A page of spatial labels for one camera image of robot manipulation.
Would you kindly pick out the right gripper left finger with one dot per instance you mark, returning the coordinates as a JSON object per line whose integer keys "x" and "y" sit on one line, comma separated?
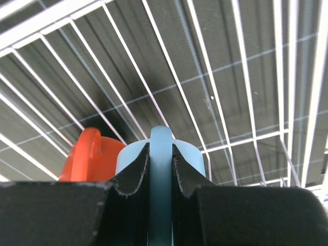
{"x": 115, "y": 212}

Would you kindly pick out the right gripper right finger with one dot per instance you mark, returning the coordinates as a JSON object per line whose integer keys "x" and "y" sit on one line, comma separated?
{"x": 206, "y": 214}

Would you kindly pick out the light blue mug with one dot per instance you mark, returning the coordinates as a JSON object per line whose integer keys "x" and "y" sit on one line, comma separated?
{"x": 161, "y": 155}

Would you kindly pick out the orange mug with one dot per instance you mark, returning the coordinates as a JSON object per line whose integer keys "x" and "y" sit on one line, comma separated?
{"x": 93, "y": 158}

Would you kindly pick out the black grid mat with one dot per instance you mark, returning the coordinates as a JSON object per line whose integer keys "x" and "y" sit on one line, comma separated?
{"x": 225, "y": 46}

